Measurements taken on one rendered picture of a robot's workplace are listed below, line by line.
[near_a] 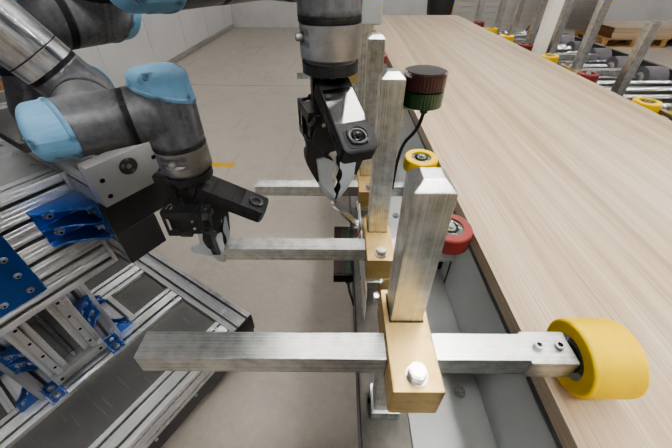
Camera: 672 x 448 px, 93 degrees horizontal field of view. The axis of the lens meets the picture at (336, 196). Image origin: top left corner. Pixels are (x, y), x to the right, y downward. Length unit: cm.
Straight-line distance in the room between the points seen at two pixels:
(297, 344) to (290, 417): 100
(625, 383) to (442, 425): 36
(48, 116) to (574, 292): 72
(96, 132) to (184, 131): 10
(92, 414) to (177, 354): 95
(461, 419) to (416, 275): 45
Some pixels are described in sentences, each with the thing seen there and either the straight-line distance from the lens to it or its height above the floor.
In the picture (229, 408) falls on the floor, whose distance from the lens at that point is 143.
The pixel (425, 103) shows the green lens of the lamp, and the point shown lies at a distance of 48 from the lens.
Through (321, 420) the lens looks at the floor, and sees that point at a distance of 136.
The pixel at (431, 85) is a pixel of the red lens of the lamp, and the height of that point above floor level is 115.
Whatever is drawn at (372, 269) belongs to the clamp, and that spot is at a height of 85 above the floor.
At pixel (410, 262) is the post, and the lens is 31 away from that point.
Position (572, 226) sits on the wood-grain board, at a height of 90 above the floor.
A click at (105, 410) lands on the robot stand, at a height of 21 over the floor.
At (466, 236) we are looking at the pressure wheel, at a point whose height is 91.
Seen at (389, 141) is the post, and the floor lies 106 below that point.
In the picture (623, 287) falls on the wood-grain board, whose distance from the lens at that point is 65.
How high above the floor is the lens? 129
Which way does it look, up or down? 37 degrees down
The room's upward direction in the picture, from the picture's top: straight up
